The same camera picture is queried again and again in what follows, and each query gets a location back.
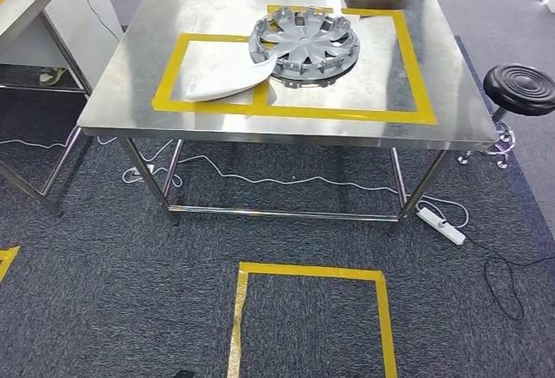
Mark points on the tan shoe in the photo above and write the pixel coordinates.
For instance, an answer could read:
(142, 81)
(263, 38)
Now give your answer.
(52, 75)

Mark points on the yellow tape work outline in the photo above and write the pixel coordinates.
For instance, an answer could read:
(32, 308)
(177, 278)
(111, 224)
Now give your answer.
(303, 112)

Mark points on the stainless steel workbench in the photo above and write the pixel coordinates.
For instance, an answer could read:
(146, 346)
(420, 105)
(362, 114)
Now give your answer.
(130, 76)

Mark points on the white curved plastic part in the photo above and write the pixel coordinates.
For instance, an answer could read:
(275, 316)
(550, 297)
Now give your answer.
(225, 82)

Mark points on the white power strip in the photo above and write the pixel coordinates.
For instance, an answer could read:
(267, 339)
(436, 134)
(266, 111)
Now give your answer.
(440, 226)

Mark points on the silver wheel hubcap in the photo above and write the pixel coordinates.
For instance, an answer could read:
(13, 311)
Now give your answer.
(303, 42)

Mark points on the black round stool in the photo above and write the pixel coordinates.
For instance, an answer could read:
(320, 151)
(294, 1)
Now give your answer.
(520, 88)

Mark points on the yellow floor tape outline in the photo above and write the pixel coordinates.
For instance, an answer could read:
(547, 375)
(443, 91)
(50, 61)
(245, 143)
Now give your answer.
(7, 257)

